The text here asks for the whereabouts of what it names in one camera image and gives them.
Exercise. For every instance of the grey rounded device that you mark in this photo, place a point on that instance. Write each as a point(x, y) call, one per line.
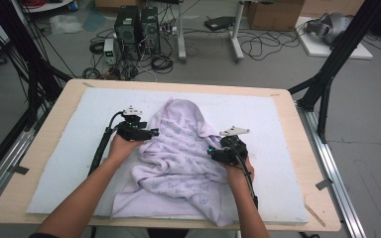
point(334, 26)

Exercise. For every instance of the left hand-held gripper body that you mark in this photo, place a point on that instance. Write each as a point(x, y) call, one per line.
point(130, 130)

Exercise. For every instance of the black flat device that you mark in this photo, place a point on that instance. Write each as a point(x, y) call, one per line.
point(220, 23)

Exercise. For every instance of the person's left hand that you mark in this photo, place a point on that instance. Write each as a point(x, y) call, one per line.
point(120, 148)

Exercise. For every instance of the white floor board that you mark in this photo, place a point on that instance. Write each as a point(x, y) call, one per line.
point(314, 49)

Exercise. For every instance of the clear plastic bag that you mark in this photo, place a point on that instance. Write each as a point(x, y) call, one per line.
point(64, 23)

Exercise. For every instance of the person's right hand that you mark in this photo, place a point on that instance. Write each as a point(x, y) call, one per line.
point(236, 175)

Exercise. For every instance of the cardboard box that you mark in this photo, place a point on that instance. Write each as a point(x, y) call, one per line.
point(274, 15)

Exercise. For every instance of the slim black computer tower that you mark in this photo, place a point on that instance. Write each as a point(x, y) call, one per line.
point(150, 29)

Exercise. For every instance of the white desk leg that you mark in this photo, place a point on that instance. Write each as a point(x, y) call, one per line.
point(236, 33)
point(182, 33)

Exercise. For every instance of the white power supply unit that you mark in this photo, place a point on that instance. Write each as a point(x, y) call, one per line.
point(109, 49)

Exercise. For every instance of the aluminium rail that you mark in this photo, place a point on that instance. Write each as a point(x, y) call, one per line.
point(330, 172)
point(3, 165)

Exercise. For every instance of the thin wooden strip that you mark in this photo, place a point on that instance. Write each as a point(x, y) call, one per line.
point(315, 214)

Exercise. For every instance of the white foam mat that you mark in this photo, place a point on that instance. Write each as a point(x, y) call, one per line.
point(251, 104)

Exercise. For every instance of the lilac blanket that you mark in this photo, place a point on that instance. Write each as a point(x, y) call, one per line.
point(178, 165)

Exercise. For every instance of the large black computer tower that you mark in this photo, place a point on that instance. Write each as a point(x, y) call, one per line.
point(127, 29)

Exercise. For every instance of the grey tape piece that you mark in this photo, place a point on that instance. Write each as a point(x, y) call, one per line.
point(20, 170)
point(324, 184)

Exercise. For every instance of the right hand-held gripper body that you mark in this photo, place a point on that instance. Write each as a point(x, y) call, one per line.
point(234, 150)

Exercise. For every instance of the black frame post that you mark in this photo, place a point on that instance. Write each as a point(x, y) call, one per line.
point(344, 49)

